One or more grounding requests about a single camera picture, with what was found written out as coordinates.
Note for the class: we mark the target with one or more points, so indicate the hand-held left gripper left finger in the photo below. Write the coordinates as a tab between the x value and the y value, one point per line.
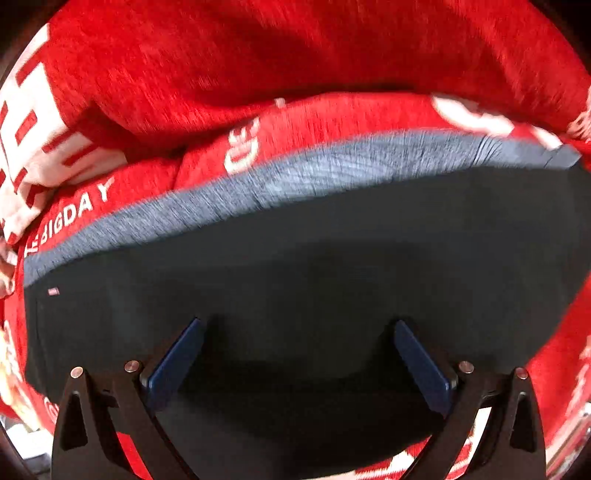
175	364

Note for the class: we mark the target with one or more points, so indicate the black pants with patterned waistband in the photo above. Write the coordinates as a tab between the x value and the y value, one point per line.
295	277

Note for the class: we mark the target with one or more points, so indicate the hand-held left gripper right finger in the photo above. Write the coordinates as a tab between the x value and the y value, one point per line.
422	369

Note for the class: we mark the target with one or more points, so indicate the red printed sofa seat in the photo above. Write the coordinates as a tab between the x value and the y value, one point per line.
323	120

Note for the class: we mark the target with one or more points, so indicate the red printed sofa back cushion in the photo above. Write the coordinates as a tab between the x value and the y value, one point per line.
277	50

